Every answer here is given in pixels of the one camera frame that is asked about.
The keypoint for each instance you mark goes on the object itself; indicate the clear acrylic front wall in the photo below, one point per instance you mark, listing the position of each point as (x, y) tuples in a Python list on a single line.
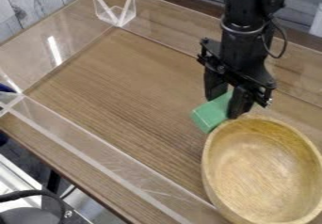
[(134, 190)]

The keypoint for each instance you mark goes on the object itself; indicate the green rectangular block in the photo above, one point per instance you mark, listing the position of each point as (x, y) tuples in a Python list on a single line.
[(210, 114)]

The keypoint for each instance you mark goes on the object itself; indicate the clear acrylic corner bracket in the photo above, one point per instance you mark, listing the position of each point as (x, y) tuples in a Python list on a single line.
[(118, 16)]

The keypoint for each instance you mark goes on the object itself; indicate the brown wooden bowl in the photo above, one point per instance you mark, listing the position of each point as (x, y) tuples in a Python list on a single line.
[(262, 172)]

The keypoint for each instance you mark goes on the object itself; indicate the black metal clamp plate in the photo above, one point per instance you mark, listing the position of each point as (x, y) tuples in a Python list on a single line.
[(73, 216)]

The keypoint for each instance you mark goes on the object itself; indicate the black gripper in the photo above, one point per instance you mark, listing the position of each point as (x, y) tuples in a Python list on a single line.
[(234, 63)]

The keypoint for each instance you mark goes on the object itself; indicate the black table leg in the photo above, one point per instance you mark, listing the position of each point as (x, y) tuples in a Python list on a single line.
[(54, 182)]

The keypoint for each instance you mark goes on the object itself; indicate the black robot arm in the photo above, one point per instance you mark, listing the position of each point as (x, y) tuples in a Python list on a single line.
[(250, 17)]

